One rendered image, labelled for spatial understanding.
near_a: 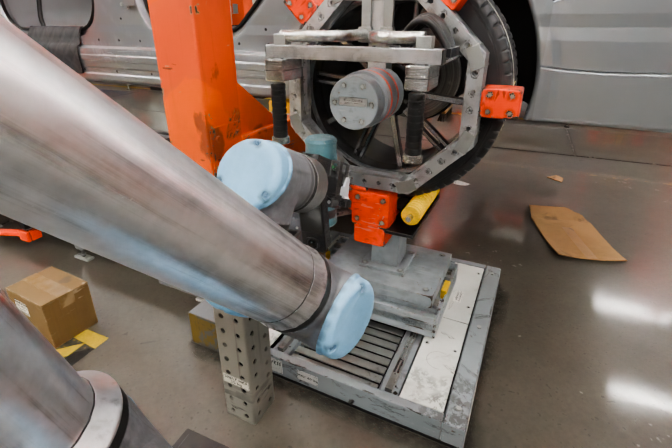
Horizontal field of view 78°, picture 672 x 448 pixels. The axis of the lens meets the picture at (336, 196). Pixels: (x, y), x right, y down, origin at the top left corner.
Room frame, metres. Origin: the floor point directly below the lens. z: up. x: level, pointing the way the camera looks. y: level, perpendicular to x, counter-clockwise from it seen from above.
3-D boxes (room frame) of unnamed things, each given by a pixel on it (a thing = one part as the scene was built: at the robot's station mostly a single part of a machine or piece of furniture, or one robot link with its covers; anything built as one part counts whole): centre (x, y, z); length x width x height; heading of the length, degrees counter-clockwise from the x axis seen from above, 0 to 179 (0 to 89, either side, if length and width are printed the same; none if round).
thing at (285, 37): (1.09, 0.03, 1.03); 0.19 x 0.18 x 0.11; 154
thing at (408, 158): (0.87, -0.17, 0.83); 0.04 x 0.04 x 0.16
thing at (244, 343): (0.88, 0.25, 0.21); 0.10 x 0.10 x 0.42; 64
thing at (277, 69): (1.04, 0.13, 0.93); 0.09 x 0.05 x 0.05; 154
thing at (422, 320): (1.32, -0.17, 0.13); 0.50 x 0.36 x 0.10; 64
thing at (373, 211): (1.19, -0.13, 0.48); 0.16 x 0.12 x 0.17; 154
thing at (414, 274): (1.31, -0.19, 0.32); 0.40 x 0.30 x 0.28; 64
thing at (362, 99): (1.09, -0.09, 0.85); 0.21 x 0.14 x 0.14; 154
